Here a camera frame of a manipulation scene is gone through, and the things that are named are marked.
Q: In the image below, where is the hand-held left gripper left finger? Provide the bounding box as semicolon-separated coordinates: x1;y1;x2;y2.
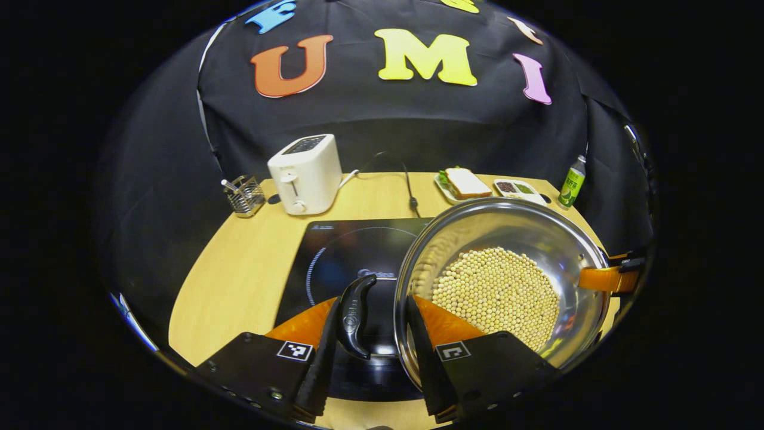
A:
194;297;342;425

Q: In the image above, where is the stainless steel pot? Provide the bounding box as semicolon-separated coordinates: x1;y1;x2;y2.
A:
337;197;612;392

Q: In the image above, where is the black induction cooktop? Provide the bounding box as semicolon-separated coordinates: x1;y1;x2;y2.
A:
275;217;433;402

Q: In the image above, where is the black power cable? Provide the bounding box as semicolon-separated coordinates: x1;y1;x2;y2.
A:
358;151;421;219

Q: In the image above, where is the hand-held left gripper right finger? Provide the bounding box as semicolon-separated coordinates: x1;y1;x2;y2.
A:
406;294;562;425

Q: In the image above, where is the wire mesh utensil holder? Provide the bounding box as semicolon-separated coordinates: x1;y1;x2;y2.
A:
221;175;266;217

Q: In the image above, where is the green drink bottle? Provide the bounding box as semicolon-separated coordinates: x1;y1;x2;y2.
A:
558;155;587;208

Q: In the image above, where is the white toaster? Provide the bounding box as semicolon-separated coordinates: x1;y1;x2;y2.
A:
267;134;343;216

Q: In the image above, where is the small white plate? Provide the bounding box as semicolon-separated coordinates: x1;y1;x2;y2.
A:
434;169;494;205

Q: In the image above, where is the white divided condiment tray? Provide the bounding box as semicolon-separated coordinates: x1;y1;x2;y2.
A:
493;179;548;207

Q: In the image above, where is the pile of yellow soybeans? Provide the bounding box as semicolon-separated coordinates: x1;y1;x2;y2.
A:
431;247;560;352

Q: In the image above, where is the white bread sandwich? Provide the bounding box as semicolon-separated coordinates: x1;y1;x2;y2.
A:
443;167;493;200

